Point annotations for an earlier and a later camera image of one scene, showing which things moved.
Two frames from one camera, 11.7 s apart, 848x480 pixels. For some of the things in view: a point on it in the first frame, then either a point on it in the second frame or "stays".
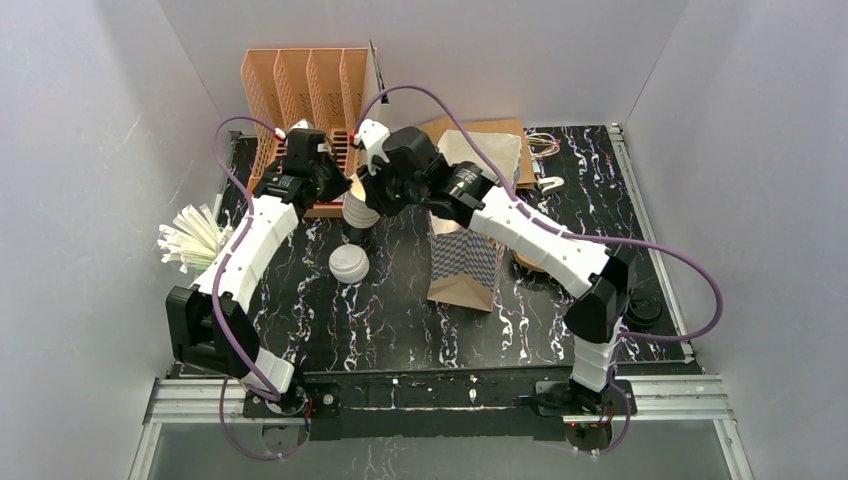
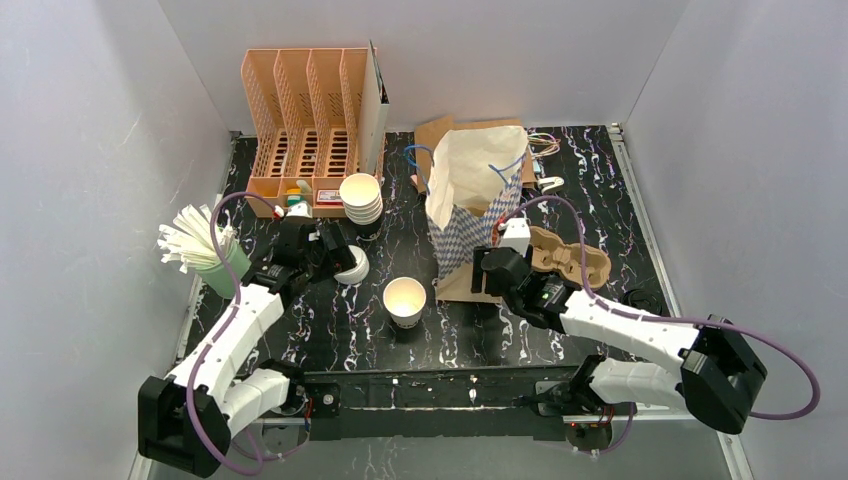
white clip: x=553 y=182 stays
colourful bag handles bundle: x=540 y=144 stays
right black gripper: x=374 y=192 to x=480 y=270
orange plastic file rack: x=320 y=88 stays
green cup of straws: x=192 y=239 stays
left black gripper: x=328 y=183 to x=328 y=251
